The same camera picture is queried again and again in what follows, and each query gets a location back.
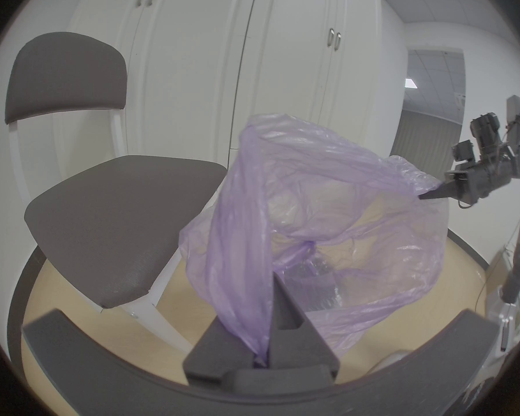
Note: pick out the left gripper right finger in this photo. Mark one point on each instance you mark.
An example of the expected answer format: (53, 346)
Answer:
(292, 340)

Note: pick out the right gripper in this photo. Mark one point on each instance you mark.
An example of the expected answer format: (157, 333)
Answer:
(485, 178)

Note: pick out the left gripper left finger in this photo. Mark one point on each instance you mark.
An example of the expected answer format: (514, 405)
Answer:
(208, 358)

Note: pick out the purple plastic bag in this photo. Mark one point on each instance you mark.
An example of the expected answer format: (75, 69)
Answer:
(242, 232)

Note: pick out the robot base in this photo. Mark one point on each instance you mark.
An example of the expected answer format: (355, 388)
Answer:
(508, 323)

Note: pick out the grey and white chair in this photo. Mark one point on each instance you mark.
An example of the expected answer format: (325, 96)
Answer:
(112, 215)

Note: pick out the white wardrobe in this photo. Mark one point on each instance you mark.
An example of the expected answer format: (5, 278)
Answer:
(190, 80)

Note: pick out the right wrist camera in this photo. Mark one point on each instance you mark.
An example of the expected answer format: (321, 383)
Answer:
(462, 151)

